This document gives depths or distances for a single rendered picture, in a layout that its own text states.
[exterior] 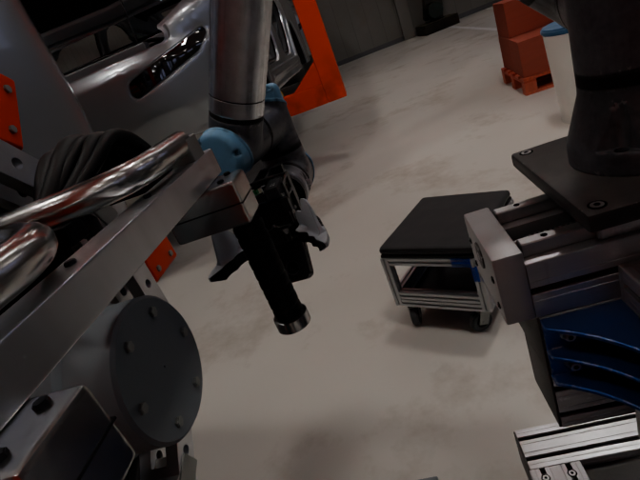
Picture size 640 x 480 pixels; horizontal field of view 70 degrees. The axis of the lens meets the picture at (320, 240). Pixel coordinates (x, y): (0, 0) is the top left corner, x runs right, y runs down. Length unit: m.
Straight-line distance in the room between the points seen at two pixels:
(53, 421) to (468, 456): 1.19
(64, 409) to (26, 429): 0.02
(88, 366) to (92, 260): 0.11
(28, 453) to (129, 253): 0.16
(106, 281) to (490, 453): 1.15
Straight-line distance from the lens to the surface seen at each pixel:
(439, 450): 1.37
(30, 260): 0.29
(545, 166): 0.62
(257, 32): 0.61
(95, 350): 0.40
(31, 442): 0.23
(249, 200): 0.51
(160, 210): 0.40
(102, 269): 0.32
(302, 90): 4.02
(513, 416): 1.40
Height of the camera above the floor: 1.05
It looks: 23 degrees down
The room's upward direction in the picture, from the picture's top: 22 degrees counter-clockwise
